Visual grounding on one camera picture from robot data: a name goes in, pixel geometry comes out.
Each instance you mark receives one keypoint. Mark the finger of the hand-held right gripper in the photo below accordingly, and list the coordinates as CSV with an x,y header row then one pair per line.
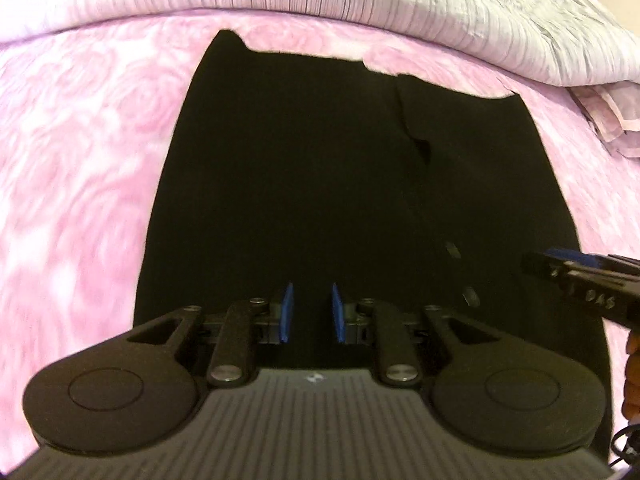
x,y
542,266
580,259

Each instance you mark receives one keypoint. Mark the black garment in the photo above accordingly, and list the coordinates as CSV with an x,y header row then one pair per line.
x,y
325,185

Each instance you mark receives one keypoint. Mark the purple pillow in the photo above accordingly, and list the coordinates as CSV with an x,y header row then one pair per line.
x,y
610,115

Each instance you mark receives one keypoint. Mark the person's right hand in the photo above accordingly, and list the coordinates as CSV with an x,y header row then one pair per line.
x,y
634,375

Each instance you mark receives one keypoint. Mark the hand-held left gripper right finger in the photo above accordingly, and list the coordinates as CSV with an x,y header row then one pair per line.
x,y
338,312

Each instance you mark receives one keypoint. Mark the pink floral blanket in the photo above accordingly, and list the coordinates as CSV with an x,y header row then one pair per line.
x,y
75,160

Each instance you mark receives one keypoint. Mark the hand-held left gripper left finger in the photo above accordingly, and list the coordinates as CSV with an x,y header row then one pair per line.
x,y
286,312

